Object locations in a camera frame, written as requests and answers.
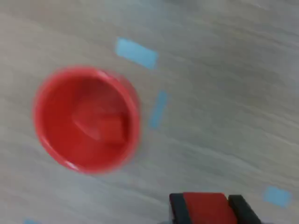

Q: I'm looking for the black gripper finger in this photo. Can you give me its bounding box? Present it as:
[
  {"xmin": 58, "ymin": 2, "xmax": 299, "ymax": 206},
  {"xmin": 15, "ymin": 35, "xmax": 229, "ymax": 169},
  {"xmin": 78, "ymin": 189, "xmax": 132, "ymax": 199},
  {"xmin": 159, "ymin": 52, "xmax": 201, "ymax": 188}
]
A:
[
  {"xmin": 169, "ymin": 193, "xmax": 192, "ymax": 224},
  {"xmin": 228, "ymin": 195, "xmax": 262, "ymax": 224}
]

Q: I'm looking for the red cube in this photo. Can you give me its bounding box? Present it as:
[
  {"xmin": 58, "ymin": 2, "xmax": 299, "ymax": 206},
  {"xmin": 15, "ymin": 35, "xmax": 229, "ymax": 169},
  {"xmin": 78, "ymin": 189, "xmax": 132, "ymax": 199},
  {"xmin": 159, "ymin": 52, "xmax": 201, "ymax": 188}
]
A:
[
  {"xmin": 182, "ymin": 192, "xmax": 238, "ymax": 224},
  {"xmin": 71, "ymin": 102, "xmax": 126, "ymax": 143}
]

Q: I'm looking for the red plastic bin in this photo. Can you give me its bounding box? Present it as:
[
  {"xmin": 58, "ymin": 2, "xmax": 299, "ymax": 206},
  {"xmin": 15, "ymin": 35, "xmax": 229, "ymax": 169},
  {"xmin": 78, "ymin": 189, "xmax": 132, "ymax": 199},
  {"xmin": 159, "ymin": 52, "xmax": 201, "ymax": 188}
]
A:
[{"xmin": 32, "ymin": 66, "xmax": 142, "ymax": 175}]

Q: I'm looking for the blue tape mark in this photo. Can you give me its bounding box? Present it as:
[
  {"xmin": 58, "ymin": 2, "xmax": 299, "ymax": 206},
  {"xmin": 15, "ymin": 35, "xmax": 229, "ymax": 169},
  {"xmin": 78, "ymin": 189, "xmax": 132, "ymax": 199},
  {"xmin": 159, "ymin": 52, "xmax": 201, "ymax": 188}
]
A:
[
  {"xmin": 115, "ymin": 36, "xmax": 159, "ymax": 70},
  {"xmin": 262, "ymin": 185, "xmax": 293, "ymax": 209}
]

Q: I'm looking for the narrow blue tape strip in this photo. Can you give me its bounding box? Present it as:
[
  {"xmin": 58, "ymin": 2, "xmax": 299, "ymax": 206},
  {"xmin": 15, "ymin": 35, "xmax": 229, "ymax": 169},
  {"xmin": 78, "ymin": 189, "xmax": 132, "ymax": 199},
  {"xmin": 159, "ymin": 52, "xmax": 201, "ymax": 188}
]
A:
[{"xmin": 149, "ymin": 90, "xmax": 169, "ymax": 129}]

